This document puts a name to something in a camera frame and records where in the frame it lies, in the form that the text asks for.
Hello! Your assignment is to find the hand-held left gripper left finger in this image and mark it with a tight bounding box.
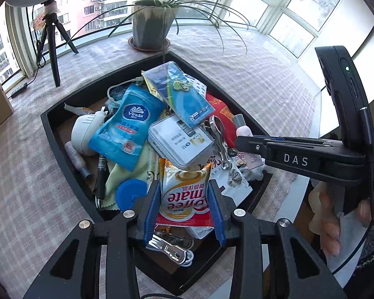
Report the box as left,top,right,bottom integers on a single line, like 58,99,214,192
23,181,163,299

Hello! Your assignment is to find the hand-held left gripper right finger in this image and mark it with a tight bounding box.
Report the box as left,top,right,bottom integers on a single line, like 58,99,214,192
207,181,346,299

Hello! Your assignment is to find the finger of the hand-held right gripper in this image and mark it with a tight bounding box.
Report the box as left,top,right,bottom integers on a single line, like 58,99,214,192
252,135,345,146
235,135,343,162

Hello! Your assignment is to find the grey pink small tube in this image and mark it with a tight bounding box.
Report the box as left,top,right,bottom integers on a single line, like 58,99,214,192
233,114,254,138

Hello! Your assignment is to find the white red creamer sachet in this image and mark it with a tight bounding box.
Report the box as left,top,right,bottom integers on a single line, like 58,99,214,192
155,158,214,228

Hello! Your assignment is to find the black pen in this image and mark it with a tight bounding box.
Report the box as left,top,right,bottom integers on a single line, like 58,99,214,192
95,154,108,207

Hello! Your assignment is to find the white grey metal tin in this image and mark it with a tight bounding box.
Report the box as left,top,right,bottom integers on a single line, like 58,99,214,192
148,112,214,169

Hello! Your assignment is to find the blue card packet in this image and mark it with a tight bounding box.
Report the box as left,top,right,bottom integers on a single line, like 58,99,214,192
141,61,216,128

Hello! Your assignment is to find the blue wet wipes pack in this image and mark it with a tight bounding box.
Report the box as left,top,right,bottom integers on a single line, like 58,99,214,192
88,84,166,172

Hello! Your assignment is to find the black tray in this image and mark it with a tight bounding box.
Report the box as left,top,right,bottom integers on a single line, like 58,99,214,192
40,51,274,297

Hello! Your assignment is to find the white USB cable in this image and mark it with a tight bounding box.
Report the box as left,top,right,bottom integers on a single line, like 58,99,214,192
107,78,144,101

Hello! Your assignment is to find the pink plaid cloth desktop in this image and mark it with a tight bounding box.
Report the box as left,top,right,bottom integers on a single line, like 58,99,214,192
0,25,325,299

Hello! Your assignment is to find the person's right hand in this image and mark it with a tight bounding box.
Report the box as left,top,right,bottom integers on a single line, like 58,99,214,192
308,182,342,256

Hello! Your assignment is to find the blue round lid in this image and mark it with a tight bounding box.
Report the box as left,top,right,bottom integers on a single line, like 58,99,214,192
115,179,149,211

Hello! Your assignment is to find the cartoon print packet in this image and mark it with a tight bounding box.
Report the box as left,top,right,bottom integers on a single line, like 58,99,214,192
211,152,254,205

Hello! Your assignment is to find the light green cloth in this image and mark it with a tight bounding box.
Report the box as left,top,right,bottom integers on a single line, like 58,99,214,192
104,161,153,211

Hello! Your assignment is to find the red envelope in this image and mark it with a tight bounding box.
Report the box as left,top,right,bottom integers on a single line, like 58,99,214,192
205,91,238,150

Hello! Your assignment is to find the white round device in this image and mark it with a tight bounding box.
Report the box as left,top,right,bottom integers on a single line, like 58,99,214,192
71,112,110,156

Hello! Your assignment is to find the red plant saucer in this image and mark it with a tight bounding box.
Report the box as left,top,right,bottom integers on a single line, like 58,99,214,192
128,36,171,52

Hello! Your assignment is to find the potted plant in grey pot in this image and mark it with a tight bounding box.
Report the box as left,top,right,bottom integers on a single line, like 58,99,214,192
65,0,252,57

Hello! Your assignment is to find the black power strip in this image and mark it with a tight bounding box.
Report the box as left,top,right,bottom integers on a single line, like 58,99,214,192
10,82,29,98

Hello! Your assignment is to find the black tripod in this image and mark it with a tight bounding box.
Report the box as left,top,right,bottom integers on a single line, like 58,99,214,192
37,1,79,87

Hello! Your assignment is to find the silver clip with white cord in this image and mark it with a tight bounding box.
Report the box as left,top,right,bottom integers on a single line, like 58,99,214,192
146,233,196,267

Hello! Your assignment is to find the black ring light cable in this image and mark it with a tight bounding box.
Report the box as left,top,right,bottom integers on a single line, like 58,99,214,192
27,4,48,82

